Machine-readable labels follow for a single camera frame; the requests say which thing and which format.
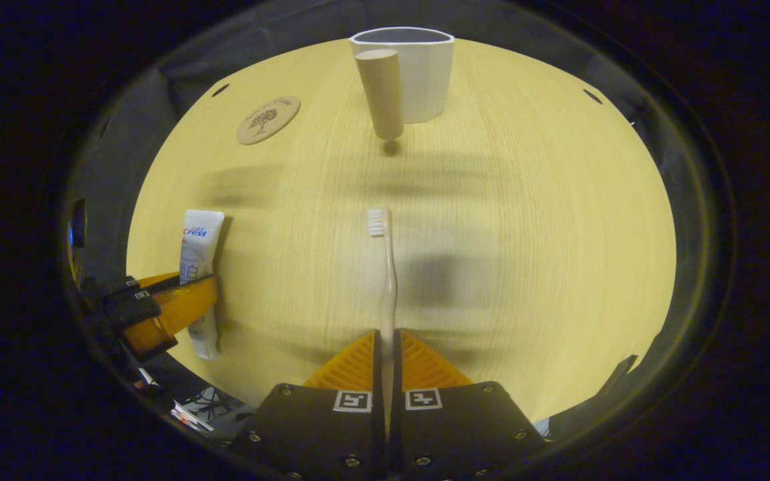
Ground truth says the black backdrop cloth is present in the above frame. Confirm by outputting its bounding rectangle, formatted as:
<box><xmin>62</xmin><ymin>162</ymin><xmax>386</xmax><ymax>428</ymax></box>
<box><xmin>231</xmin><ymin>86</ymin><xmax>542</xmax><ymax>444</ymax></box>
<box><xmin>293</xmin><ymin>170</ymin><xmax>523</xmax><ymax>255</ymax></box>
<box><xmin>61</xmin><ymin>0</ymin><xmax>707</xmax><ymax>442</ymax></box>

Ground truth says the white cup with wooden handle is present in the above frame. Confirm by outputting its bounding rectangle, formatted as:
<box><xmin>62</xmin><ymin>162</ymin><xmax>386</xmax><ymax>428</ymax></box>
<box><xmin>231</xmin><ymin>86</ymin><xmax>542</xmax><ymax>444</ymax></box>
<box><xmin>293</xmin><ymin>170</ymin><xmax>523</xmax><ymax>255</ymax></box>
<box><xmin>349</xmin><ymin>26</ymin><xmax>457</xmax><ymax>141</ymax></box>

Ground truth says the round wooden coaster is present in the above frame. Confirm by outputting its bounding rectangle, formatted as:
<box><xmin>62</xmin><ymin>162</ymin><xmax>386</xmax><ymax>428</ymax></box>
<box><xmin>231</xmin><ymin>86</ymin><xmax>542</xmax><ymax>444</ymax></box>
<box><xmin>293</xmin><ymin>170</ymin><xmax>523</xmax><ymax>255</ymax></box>
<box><xmin>236</xmin><ymin>95</ymin><xmax>302</xmax><ymax>146</ymax></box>

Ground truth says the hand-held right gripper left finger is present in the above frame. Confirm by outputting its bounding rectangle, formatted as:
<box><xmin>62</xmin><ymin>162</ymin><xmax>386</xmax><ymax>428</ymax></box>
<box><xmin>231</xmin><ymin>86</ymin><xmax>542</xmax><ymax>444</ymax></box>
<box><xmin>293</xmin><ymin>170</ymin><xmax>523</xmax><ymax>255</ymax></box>
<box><xmin>230</xmin><ymin>329</ymin><xmax>387</xmax><ymax>481</ymax></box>

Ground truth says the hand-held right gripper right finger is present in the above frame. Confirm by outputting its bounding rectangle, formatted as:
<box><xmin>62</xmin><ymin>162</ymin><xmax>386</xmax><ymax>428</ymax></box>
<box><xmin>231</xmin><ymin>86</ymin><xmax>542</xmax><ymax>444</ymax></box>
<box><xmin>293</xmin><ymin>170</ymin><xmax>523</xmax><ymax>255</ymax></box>
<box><xmin>388</xmin><ymin>329</ymin><xmax>547</xmax><ymax>481</ymax></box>

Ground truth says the beige toothbrush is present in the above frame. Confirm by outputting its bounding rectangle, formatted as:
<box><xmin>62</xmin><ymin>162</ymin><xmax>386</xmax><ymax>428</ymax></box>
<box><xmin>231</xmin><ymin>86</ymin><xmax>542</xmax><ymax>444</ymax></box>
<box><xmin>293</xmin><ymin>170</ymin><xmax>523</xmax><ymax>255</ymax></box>
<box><xmin>366</xmin><ymin>207</ymin><xmax>400</xmax><ymax>402</ymax></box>

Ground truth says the white toothpaste tube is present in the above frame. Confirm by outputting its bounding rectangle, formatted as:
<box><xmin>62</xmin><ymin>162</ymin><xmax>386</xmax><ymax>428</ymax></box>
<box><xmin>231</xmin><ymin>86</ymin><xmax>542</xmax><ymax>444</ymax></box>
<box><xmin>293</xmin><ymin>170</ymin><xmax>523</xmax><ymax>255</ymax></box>
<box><xmin>178</xmin><ymin>209</ymin><xmax>226</xmax><ymax>361</ymax></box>

